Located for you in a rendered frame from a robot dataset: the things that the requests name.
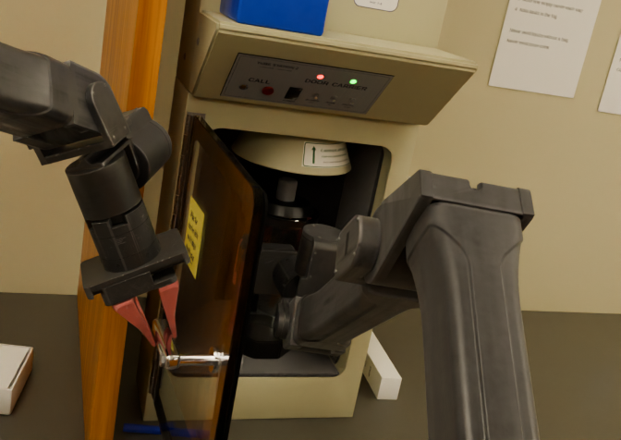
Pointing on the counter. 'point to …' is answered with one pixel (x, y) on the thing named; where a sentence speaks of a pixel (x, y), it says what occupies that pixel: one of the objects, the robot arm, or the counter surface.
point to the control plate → (249, 74)
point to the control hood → (415, 95)
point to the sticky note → (194, 235)
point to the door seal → (247, 313)
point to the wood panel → (152, 27)
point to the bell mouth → (293, 153)
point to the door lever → (172, 359)
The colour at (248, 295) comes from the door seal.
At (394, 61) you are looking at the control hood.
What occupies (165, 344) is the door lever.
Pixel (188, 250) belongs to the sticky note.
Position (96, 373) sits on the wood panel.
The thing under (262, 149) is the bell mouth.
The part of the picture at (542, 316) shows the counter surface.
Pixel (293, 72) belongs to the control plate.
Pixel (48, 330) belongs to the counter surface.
